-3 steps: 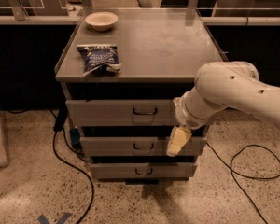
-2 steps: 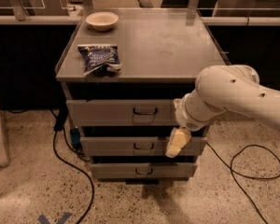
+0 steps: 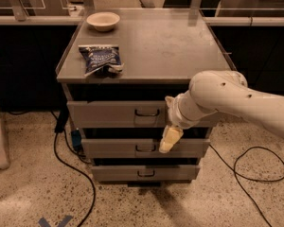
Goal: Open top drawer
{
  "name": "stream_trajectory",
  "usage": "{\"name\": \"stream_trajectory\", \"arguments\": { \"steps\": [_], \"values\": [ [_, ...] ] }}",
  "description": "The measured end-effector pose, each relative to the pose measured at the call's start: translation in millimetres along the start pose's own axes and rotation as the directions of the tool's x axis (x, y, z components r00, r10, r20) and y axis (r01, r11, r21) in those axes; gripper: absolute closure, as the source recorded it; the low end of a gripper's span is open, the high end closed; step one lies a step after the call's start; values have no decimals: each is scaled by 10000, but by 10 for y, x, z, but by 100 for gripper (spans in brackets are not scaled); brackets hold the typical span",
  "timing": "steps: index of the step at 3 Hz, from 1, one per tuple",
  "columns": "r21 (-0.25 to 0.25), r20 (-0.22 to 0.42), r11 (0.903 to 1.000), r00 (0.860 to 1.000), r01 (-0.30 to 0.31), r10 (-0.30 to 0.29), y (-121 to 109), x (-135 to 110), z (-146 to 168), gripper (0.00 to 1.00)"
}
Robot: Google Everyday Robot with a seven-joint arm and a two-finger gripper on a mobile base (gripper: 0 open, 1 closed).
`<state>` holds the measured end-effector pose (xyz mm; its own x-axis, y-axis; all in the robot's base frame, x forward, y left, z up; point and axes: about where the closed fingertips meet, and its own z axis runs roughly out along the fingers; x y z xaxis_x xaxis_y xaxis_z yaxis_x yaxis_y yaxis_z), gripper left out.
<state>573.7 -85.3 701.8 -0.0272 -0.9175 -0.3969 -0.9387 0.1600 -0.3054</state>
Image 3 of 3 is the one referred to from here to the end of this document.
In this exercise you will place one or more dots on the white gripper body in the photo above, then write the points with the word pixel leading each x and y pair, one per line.
pixel 174 113

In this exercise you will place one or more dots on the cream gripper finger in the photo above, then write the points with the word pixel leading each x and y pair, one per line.
pixel 171 135

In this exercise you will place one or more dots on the grey top drawer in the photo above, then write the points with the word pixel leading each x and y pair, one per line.
pixel 119 114

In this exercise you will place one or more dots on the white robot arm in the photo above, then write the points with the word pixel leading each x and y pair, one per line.
pixel 211 92

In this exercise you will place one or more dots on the grey metal drawer cabinet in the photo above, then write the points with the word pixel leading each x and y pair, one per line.
pixel 161 50

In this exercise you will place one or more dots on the grey middle drawer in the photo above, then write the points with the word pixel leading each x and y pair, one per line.
pixel 142 148

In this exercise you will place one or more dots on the blue power adapter box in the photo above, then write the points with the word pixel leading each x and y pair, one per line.
pixel 76 139

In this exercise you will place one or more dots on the blue chip bag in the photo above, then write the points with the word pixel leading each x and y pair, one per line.
pixel 100 58

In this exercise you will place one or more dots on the white ceramic bowl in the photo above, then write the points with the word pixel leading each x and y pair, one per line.
pixel 103 21

